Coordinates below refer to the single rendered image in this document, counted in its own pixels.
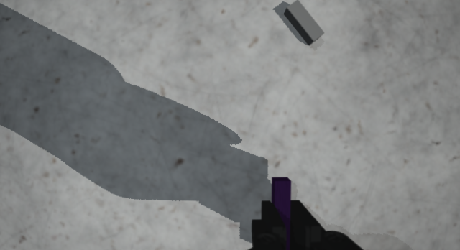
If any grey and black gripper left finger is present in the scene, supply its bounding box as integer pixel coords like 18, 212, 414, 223
249, 200, 287, 250

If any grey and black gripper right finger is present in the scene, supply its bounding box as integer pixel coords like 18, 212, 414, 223
290, 200, 363, 250

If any purple rod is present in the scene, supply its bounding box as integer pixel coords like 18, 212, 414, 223
272, 177, 291, 250

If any grey rectangular block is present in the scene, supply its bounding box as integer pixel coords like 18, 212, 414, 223
284, 0, 325, 46

